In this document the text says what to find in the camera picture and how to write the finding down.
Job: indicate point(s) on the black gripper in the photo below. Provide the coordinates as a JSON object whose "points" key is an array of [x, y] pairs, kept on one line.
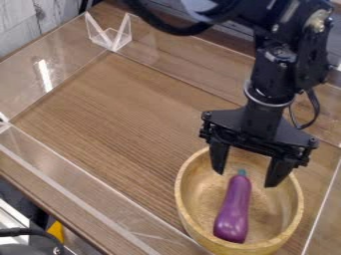
{"points": [[257, 128]]}

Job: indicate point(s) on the purple toy eggplant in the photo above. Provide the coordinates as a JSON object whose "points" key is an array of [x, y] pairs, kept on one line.
{"points": [[232, 221]]}

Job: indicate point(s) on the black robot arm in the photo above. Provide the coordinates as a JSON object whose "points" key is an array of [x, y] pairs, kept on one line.
{"points": [[291, 33]]}

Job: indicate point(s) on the brown wooden bowl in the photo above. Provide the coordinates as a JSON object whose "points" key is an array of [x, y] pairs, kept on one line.
{"points": [[276, 207]]}

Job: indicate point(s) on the black and yellow device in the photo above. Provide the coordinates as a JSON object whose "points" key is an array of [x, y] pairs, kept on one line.
{"points": [[23, 237]]}

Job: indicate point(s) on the clear acrylic tray enclosure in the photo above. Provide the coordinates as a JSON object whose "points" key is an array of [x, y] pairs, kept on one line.
{"points": [[101, 124]]}

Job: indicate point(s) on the clear acrylic corner bracket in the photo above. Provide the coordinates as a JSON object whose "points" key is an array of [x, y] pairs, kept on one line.
{"points": [[113, 39]]}

